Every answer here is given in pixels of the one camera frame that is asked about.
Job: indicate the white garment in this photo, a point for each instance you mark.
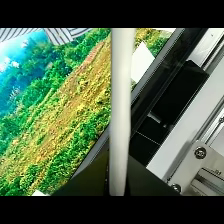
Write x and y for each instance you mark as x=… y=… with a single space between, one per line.
x=120 y=110

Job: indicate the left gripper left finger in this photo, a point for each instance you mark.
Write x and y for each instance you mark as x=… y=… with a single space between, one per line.
x=93 y=183

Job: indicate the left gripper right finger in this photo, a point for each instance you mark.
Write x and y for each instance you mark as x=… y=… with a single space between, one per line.
x=143 y=183

